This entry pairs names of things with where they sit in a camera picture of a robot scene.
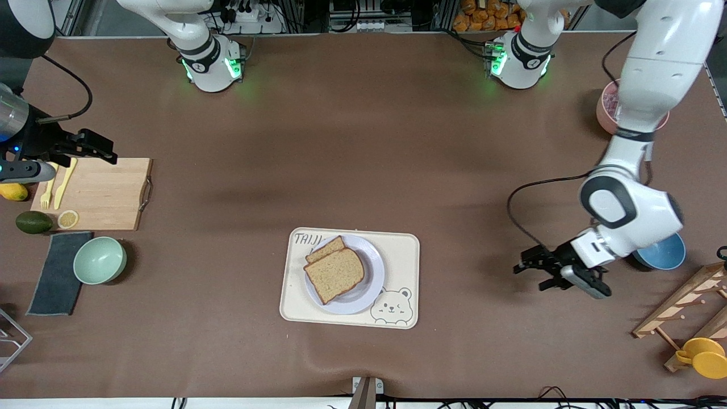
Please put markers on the pink bowl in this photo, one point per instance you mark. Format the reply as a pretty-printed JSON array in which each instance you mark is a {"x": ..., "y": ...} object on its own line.
[{"x": 606, "y": 111}]

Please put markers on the cream bear print tray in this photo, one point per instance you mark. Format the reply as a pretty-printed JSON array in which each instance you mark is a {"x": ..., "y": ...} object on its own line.
[{"x": 403, "y": 250}]

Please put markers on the lemon slice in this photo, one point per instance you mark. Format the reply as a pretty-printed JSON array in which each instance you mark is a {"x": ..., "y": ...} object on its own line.
[{"x": 68, "y": 219}]

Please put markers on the blue bowl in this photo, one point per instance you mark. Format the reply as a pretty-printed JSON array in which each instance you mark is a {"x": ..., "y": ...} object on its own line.
[{"x": 664, "y": 258}]

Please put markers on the yellow plastic fork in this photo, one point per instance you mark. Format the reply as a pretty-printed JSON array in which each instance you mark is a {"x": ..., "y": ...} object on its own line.
[{"x": 47, "y": 193}]

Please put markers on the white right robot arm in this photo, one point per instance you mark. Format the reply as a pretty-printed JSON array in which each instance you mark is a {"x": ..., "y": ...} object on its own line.
[{"x": 204, "y": 62}]

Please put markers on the green avocado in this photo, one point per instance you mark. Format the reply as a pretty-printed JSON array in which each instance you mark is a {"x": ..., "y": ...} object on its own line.
[{"x": 34, "y": 222}]

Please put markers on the pale round plate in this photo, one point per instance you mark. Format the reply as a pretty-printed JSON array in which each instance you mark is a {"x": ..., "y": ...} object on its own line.
[{"x": 372, "y": 284}]

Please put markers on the wooden peg rack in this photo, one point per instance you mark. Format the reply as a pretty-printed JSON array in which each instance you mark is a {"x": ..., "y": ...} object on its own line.
[{"x": 681, "y": 304}]

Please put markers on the brown bread slice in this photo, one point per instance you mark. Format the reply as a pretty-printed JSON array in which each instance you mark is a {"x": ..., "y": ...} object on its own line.
[
  {"x": 335, "y": 275},
  {"x": 326, "y": 249}
]

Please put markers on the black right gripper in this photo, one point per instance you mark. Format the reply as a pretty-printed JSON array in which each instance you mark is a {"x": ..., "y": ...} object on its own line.
[{"x": 41, "y": 140}]

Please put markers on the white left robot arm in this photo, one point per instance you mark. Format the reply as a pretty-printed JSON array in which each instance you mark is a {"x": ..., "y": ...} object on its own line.
[{"x": 653, "y": 74}]

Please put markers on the wooden cutting board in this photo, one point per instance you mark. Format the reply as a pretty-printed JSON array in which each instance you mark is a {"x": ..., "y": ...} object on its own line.
[{"x": 108, "y": 193}]

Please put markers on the orange snack bags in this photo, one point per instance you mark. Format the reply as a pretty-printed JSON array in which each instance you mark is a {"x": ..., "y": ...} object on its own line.
[{"x": 483, "y": 17}]

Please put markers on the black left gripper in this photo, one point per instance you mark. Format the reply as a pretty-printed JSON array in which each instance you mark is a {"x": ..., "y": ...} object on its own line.
[{"x": 554, "y": 257}]

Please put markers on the dark grey cloth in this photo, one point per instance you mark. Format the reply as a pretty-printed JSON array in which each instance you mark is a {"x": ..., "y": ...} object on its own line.
[{"x": 54, "y": 284}]

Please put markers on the grey metal camera bracket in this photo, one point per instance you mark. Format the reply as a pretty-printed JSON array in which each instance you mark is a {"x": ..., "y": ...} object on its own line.
[{"x": 366, "y": 392}]

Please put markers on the mint green bowl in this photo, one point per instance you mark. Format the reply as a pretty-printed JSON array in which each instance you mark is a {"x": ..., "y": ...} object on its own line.
[{"x": 99, "y": 260}]

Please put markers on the yellow cup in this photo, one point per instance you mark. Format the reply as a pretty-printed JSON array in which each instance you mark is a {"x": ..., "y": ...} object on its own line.
[{"x": 704, "y": 358}]

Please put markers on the white power strip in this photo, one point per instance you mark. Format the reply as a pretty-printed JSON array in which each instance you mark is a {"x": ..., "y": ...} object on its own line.
[{"x": 250, "y": 20}]

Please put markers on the yellow lemon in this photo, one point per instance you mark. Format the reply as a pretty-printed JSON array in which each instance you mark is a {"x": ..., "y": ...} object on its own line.
[{"x": 13, "y": 192}]

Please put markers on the yellow plastic knife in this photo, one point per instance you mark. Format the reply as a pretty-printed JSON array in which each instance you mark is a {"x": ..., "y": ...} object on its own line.
[{"x": 62, "y": 187}]

